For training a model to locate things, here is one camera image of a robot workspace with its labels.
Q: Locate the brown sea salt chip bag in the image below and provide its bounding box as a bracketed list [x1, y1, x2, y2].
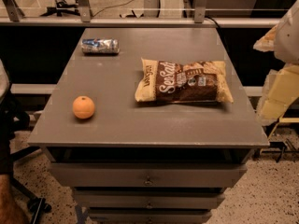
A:
[135, 59, 234, 103]

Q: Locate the black chair at left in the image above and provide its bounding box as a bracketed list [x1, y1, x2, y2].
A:
[5, 91, 51, 224]

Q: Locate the middle grey drawer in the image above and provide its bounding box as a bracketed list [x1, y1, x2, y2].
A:
[73, 190, 225, 209]

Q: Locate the black floor cable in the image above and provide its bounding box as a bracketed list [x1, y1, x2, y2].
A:
[93, 0, 169, 18]

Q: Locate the grey drawer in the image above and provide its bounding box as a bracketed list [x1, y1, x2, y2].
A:
[50, 163, 247, 188]
[73, 190, 225, 209]
[89, 209, 211, 224]

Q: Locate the top grey drawer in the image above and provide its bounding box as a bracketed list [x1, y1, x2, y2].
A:
[50, 163, 247, 188]

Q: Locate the grey drawer cabinet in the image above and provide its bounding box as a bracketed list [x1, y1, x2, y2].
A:
[27, 27, 271, 224]

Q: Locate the silver blue redbull can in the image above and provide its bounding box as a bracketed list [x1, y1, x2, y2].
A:
[81, 38, 120, 54]

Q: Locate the bottom grey drawer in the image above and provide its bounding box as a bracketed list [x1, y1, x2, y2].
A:
[89, 209, 211, 224]

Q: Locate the orange fruit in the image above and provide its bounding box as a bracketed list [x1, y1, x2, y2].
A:
[73, 96, 95, 119]

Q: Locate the metal railing frame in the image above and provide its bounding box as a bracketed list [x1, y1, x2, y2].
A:
[0, 0, 299, 29]

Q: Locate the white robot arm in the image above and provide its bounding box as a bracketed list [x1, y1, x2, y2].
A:
[253, 0, 299, 126]

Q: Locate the yellow metal stand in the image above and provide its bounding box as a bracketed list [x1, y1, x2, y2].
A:
[254, 117, 299, 162]

